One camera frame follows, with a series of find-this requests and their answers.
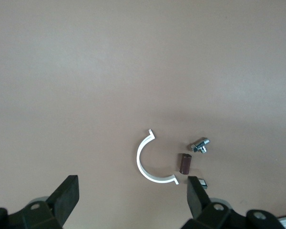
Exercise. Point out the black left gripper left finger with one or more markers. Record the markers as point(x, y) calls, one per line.
point(62, 200)

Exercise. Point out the brown table cover mat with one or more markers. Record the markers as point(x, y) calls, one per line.
point(85, 71)

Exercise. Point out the silver metal fitting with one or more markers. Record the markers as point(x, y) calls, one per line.
point(200, 144)

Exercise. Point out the brown terminal block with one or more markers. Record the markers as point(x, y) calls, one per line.
point(184, 164)

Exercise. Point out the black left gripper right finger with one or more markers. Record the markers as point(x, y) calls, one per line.
point(197, 202)

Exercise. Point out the black square push button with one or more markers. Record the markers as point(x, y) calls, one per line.
point(203, 183)

